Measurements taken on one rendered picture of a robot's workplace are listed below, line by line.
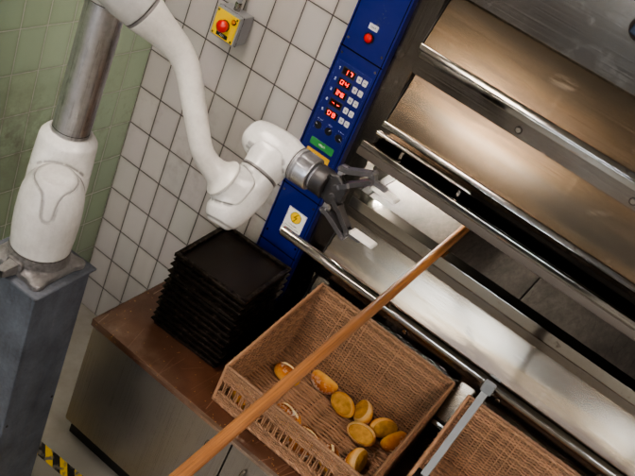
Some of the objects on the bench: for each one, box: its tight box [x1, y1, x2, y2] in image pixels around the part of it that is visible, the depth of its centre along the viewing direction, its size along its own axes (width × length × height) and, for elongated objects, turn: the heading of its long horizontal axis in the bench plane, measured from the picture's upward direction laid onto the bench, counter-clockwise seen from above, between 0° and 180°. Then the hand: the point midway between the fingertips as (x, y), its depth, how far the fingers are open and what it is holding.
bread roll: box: [311, 369, 338, 395], centre depth 282 cm, size 6×10×7 cm
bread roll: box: [331, 391, 355, 418], centre depth 278 cm, size 6×10×7 cm
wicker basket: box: [212, 282, 455, 476], centre depth 267 cm, size 49×56×28 cm
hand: (382, 222), depth 204 cm, fingers open, 13 cm apart
